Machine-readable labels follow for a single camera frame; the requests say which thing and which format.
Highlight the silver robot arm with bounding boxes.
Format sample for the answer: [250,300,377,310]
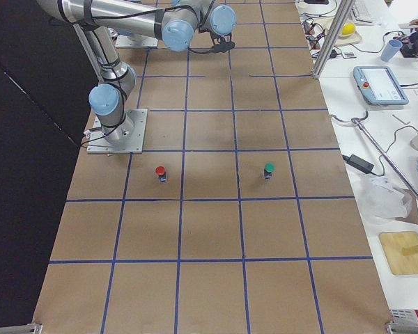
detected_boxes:
[38,1,237,154]

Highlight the green push button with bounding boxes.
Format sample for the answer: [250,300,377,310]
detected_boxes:
[263,163,275,180]

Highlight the red push button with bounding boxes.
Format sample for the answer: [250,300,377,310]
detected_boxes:
[155,166,168,182]

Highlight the black controller device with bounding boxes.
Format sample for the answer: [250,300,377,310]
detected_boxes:
[400,33,418,65]

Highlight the light blue cup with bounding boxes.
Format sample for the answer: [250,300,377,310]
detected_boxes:
[380,39,403,62]

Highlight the yellow lemon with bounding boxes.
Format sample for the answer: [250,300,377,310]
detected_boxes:
[339,23,356,38]

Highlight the small colourful card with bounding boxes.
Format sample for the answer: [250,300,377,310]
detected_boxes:
[341,52,356,59]

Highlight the beige tray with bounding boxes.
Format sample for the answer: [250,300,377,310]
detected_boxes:
[315,17,362,47]

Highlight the metal cane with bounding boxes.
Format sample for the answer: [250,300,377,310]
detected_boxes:
[330,111,418,202]

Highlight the black power adapter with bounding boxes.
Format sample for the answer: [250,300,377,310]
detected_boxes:
[343,154,374,174]

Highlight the clear plastic bag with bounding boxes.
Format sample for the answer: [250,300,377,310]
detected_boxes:
[357,175,412,219]

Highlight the wooden cutting board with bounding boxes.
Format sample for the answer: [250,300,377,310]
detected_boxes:
[379,231,418,276]

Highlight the aluminium frame post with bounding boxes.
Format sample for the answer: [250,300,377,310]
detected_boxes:
[312,0,355,79]

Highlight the blue lit wrist camera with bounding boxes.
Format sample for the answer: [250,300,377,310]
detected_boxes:
[211,40,235,54]

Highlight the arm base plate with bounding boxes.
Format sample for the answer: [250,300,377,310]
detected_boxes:
[86,109,148,154]
[116,34,158,49]

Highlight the right bottom aluminium bracket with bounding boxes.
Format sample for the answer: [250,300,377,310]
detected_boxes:
[385,321,418,334]

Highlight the aluminium bracket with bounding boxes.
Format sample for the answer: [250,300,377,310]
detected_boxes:
[0,323,43,334]
[385,321,418,334]

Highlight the left bottom aluminium bracket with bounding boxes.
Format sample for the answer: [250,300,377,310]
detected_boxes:
[0,323,43,334]

